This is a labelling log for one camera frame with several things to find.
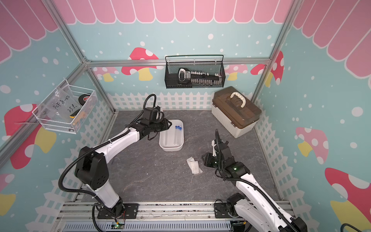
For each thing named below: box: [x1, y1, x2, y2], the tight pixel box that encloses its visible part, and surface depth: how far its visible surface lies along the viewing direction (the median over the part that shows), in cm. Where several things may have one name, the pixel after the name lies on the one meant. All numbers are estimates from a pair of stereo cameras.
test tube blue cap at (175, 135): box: [173, 125, 178, 145], surface depth 105 cm
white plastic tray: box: [158, 119, 185, 152], surface depth 104 cm
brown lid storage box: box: [211, 86, 262, 139], surface depth 101 cm
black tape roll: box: [78, 93, 91, 106], surface depth 82 cm
